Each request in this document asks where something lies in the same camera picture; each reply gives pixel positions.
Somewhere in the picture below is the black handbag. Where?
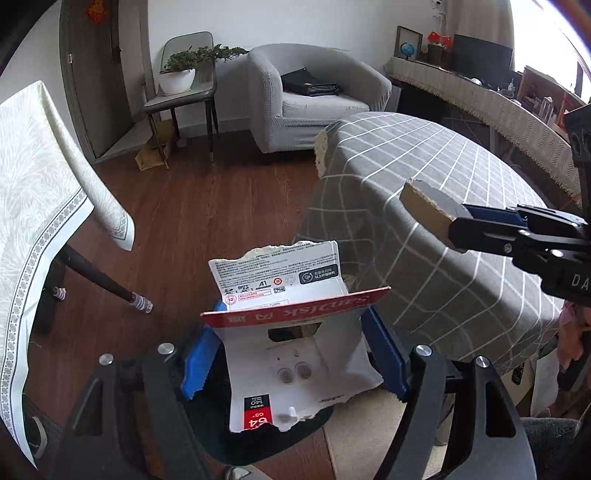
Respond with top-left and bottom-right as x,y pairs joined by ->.
281,68 -> 343,97

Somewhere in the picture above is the person's dark fuzzy clothing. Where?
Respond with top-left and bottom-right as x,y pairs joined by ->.
519,415 -> 591,480

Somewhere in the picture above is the desk with beige fringed cloth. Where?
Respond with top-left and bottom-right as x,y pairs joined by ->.
384,56 -> 585,195

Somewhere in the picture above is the wooden box on desk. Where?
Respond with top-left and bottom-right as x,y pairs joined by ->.
517,65 -> 583,116

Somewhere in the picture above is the grey-green dining chair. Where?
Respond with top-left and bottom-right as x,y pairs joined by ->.
143,31 -> 219,169

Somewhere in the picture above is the red and white card packaging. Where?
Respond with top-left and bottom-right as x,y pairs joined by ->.
200,240 -> 392,433

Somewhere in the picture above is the person's right hand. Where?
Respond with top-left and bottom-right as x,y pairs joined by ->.
556,302 -> 591,370

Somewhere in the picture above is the dark grey door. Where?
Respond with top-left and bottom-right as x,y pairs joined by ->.
59,0 -> 151,160

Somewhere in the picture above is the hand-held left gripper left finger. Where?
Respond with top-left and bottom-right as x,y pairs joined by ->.
53,323 -> 223,480

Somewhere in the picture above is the cardboard box on floor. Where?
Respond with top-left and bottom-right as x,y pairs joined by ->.
135,121 -> 178,171

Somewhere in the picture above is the grey armchair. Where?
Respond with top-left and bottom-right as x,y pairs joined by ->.
247,44 -> 393,154

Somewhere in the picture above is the framed picture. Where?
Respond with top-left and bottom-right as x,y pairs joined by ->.
394,25 -> 424,61

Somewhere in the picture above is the torn grey cardboard piece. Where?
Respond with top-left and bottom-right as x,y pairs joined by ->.
399,179 -> 471,236

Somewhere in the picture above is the black monitor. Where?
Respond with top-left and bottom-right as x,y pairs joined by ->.
450,34 -> 514,75

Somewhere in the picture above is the white bag under table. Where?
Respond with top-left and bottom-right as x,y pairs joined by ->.
531,351 -> 561,416

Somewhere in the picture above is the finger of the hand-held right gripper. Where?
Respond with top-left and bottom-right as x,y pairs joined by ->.
463,203 -> 583,232
445,215 -> 525,257

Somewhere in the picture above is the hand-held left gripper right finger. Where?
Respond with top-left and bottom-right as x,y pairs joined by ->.
364,306 -> 539,480

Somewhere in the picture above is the round table with grey checked cloth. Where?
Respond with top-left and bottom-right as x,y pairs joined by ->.
295,112 -> 580,374

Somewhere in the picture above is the potted plant in white pot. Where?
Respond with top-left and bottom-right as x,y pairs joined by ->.
158,45 -> 250,96

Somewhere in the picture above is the table with pale green cloth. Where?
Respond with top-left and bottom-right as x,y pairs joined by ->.
0,80 -> 154,467

